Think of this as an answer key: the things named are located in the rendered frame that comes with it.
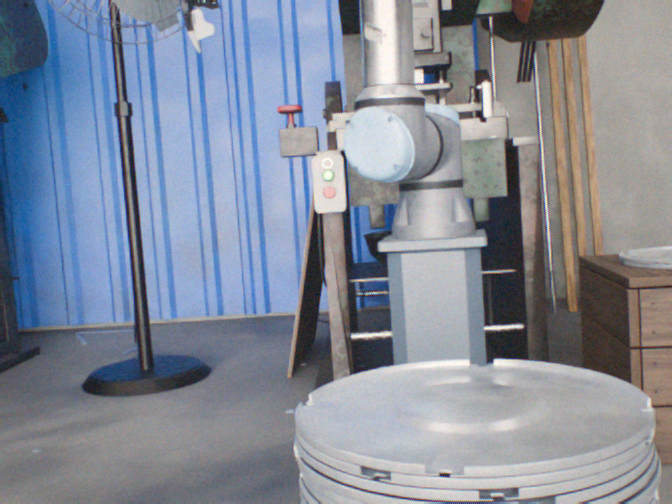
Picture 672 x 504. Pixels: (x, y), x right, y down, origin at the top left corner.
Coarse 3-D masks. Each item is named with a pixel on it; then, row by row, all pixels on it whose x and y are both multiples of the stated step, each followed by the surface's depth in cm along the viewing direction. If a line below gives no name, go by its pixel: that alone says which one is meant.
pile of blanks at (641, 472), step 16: (304, 464) 56; (320, 464) 54; (624, 464) 50; (640, 464) 52; (656, 464) 57; (304, 480) 59; (320, 480) 54; (336, 480) 54; (352, 480) 51; (368, 480) 50; (576, 480) 48; (592, 480) 49; (608, 480) 51; (624, 480) 50; (640, 480) 51; (656, 480) 53; (304, 496) 58; (320, 496) 55; (336, 496) 53; (352, 496) 51; (368, 496) 50; (384, 496) 50; (400, 496) 51; (416, 496) 49; (432, 496) 48; (448, 496) 48; (464, 496) 48; (480, 496) 48; (496, 496) 50; (512, 496) 48; (528, 496) 47; (544, 496) 49; (560, 496) 48; (576, 496) 48; (592, 496) 49; (608, 496) 49; (624, 496) 50; (640, 496) 51; (656, 496) 58
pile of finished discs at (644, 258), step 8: (656, 248) 164; (664, 248) 165; (624, 256) 157; (632, 256) 156; (640, 256) 155; (648, 256) 154; (656, 256) 153; (664, 256) 150; (624, 264) 150; (632, 264) 147; (640, 264) 145; (648, 264) 143; (656, 264) 142; (664, 264) 141
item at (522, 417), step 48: (336, 384) 71; (384, 384) 70; (432, 384) 69; (480, 384) 66; (528, 384) 67; (576, 384) 66; (624, 384) 64; (336, 432) 58; (384, 432) 57; (432, 432) 56; (480, 432) 55; (528, 432) 55; (576, 432) 54; (624, 432) 53
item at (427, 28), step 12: (420, 0) 194; (432, 0) 194; (420, 12) 194; (432, 12) 194; (420, 24) 191; (432, 24) 192; (420, 36) 192; (432, 36) 192; (420, 48) 192; (432, 48) 192
